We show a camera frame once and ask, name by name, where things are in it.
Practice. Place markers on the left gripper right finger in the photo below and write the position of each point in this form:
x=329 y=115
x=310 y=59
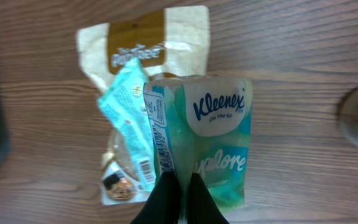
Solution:
x=200 y=204

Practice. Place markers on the snack packet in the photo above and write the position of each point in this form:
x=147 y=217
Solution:
x=172 y=42

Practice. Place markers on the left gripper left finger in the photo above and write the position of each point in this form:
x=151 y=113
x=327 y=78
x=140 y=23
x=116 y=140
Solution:
x=163 y=204

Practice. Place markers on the teal tissue pack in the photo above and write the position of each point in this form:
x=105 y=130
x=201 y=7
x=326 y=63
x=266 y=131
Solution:
x=202 y=124
x=123 y=105

